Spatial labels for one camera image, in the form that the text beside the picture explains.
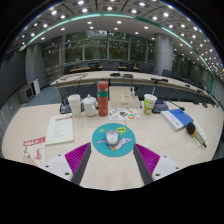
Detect curved wooden conference desk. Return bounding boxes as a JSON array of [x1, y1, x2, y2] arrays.
[[49, 70, 216, 103]]

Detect green and white paper cup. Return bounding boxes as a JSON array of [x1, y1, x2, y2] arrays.
[[142, 93, 158, 116]]

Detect dark desk microphone base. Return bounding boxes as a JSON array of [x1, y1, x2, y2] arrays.
[[59, 103, 72, 115]]

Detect blue and white book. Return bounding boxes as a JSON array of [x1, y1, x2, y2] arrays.
[[160, 108, 195, 132]]

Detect dark office chairs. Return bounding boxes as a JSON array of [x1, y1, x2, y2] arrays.
[[63, 59, 211, 89]]

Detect colourful sticker sheet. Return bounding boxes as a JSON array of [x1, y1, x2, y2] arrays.
[[108, 107, 141, 121]]

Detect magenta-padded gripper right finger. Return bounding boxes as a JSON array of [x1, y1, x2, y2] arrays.
[[132, 143, 183, 186]]

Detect silver grey computer mouse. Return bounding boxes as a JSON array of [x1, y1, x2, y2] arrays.
[[105, 129, 120, 146]]

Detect white lidded ceramic mug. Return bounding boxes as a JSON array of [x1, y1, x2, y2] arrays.
[[82, 94, 99, 118]]

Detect round ceiling lights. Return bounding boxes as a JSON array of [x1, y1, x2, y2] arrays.
[[16, 0, 224, 79]]

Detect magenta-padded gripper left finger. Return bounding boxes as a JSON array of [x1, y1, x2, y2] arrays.
[[42, 142, 92, 186]]

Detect red thermos bottle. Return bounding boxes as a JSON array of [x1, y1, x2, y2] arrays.
[[96, 80, 110, 118]]

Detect white paper document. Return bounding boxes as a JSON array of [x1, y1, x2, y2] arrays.
[[45, 113, 75, 146]]

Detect dark conference desk unit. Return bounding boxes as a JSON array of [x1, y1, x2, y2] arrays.
[[152, 99, 170, 114]]

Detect red and white booklet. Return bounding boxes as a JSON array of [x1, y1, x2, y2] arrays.
[[22, 135, 47, 168]]

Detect round teal cartoon mouse pad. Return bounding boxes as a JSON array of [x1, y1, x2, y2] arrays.
[[91, 122, 137, 158]]

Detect stack of white paper cups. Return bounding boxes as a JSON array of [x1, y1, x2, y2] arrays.
[[67, 93, 83, 118]]

